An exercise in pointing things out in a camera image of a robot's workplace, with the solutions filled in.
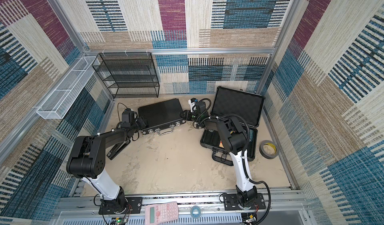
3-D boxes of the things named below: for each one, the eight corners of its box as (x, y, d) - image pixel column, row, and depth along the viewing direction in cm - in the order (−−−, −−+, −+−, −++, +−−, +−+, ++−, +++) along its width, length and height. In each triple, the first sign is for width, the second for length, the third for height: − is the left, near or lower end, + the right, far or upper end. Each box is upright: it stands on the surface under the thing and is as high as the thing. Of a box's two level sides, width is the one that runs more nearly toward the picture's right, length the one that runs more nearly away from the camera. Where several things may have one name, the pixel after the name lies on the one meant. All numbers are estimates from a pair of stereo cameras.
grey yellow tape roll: (261, 159, 90) (263, 156, 87) (256, 142, 97) (258, 140, 94) (279, 159, 90) (282, 156, 87) (273, 142, 97) (275, 140, 94)
